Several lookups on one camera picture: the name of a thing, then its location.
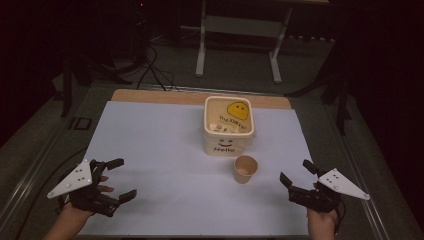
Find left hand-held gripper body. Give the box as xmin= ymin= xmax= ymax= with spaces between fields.
xmin=46 ymin=158 xmax=121 ymax=218

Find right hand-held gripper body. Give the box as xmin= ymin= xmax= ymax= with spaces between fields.
xmin=288 ymin=167 xmax=371 ymax=214

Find brown paper cup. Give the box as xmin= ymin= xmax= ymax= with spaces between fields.
xmin=233 ymin=154 xmax=259 ymax=185

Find cream smiley face bin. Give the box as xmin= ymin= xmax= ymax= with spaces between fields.
xmin=202 ymin=95 xmax=256 ymax=158

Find person's right hand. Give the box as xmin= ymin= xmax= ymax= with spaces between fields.
xmin=306 ymin=207 xmax=339 ymax=235

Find person's left hand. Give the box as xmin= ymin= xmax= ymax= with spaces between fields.
xmin=59 ymin=175 xmax=115 ymax=223

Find white table mat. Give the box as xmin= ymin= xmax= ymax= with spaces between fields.
xmin=79 ymin=99 xmax=314 ymax=237

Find black metal stand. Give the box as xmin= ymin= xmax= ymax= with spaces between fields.
xmin=284 ymin=29 xmax=354 ymax=136
xmin=59 ymin=46 xmax=133 ymax=118

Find wooden table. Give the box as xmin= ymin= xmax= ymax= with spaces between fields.
xmin=110 ymin=88 xmax=293 ymax=111

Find clear crumpled wrapper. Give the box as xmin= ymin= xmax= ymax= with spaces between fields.
xmin=209 ymin=122 xmax=248 ymax=135

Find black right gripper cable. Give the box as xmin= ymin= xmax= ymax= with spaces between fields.
xmin=333 ymin=199 xmax=347 ymax=235

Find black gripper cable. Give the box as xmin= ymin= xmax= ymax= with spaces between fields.
xmin=13 ymin=146 xmax=88 ymax=240
xmin=333 ymin=199 xmax=347 ymax=235

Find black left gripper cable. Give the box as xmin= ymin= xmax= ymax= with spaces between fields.
xmin=13 ymin=146 xmax=88 ymax=240

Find aluminium floor rail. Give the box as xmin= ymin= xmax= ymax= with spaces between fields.
xmin=0 ymin=124 xmax=88 ymax=231
xmin=321 ymin=99 xmax=393 ymax=240

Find black rectangular floor frame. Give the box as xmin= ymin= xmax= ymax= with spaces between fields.
xmin=67 ymin=116 xmax=93 ymax=131

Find black floor cables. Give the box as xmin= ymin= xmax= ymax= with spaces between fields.
xmin=134 ymin=6 xmax=181 ymax=93

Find white metal desk frame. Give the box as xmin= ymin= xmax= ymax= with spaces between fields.
xmin=194 ymin=0 xmax=331 ymax=85

